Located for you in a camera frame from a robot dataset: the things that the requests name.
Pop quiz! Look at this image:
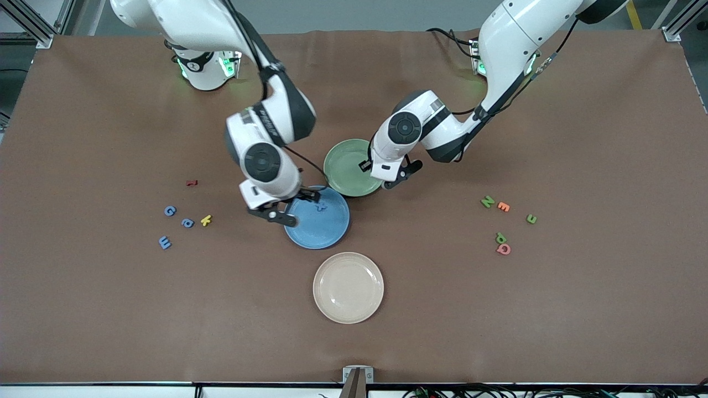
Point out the green plate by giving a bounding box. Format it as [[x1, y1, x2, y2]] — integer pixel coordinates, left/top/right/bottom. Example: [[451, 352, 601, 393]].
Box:
[[324, 139, 385, 197]]

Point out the blue plate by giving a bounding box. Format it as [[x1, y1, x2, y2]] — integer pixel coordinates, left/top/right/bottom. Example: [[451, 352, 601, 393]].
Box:
[[284, 186, 350, 250]]

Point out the beige plate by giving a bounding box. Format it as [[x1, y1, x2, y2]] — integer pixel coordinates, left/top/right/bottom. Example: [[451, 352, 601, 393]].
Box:
[[313, 252, 384, 324]]

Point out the brown table cover mat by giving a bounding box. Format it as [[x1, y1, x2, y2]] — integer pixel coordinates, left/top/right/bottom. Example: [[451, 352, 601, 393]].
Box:
[[0, 29, 708, 385]]

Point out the black arm base cable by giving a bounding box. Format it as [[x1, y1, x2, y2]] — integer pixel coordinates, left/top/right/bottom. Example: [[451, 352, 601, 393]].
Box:
[[426, 27, 477, 56]]

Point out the grey metal bracket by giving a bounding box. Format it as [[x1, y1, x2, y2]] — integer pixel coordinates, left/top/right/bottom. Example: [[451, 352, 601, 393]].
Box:
[[342, 366, 374, 384]]

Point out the beige camera post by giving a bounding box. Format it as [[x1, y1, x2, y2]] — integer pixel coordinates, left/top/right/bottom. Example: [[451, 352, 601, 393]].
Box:
[[339, 369, 368, 398]]

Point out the aluminium frame profile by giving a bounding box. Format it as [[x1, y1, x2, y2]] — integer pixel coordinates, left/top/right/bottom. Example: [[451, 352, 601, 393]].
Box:
[[0, 0, 56, 49], [661, 0, 708, 44]]

